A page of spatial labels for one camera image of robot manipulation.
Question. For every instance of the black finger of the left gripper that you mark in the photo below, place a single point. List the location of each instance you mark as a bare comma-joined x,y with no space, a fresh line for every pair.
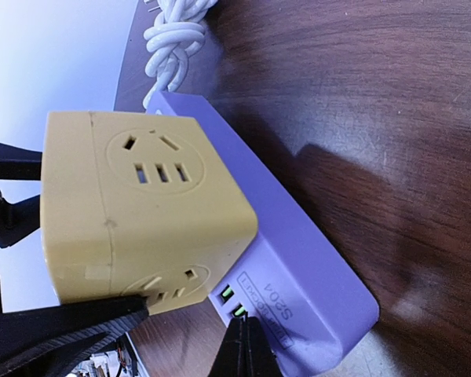
19,220

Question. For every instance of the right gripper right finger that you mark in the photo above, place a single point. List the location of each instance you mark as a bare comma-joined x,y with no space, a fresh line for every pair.
245,351

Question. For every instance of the purple power strip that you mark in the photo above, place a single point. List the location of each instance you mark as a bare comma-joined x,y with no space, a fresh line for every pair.
312,306

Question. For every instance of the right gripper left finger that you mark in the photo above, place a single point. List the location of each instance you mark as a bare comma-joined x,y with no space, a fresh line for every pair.
52,341

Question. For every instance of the yellow cube socket adapter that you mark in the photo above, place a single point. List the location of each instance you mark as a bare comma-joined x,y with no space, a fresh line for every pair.
136,204

